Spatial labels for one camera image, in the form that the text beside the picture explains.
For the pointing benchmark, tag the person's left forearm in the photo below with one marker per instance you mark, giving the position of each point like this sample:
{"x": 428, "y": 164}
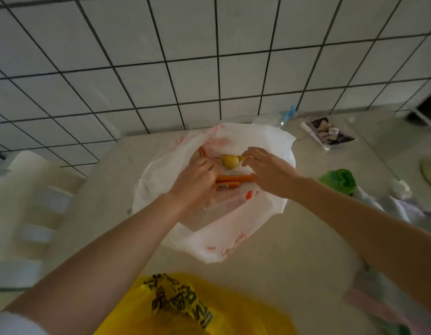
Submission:
{"x": 90, "y": 268}

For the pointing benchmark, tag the orange sausages bunch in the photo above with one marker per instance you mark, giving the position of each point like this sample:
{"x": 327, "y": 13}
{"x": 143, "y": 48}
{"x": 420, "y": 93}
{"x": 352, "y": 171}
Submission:
{"x": 234, "y": 178}

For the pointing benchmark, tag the green bag roll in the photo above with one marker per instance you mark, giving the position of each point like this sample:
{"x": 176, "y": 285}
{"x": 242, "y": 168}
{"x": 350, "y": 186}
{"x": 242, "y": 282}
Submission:
{"x": 339, "y": 179}

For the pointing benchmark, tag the small clear blue-cap bottle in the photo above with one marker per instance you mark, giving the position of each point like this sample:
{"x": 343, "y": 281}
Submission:
{"x": 276, "y": 116}

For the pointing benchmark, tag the white slatted chair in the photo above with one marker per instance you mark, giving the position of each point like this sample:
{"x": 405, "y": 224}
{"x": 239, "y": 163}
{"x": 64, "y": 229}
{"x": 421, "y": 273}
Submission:
{"x": 23, "y": 191}

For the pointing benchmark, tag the person's left hand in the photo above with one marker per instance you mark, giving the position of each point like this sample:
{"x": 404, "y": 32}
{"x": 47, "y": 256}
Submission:
{"x": 194, "y": 184}

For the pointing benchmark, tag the round dining table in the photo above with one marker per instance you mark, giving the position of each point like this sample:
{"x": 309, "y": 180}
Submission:
{"x": 299, "y": 258}

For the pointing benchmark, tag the yellow lemon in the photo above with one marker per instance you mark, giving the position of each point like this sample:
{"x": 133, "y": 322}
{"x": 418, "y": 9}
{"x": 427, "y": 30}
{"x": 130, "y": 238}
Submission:
{"x": 229, "y": 161}

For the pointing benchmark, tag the yellow plastic bag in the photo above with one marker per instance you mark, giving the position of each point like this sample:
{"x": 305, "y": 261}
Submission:
{"x": 138, "y": 310}

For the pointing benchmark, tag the white plastic bag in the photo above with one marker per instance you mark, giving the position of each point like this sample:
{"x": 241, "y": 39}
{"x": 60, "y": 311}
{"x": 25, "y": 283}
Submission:
{"x": 236, "y": 233}

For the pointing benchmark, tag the person's right hand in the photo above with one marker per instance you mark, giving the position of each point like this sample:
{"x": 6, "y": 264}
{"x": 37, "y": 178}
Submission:
{"x": 273, "y": 174}

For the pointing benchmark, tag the person's right forearm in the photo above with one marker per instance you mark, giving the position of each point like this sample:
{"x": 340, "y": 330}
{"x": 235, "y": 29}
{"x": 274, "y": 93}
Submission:
{"x": 376, "y": 233}

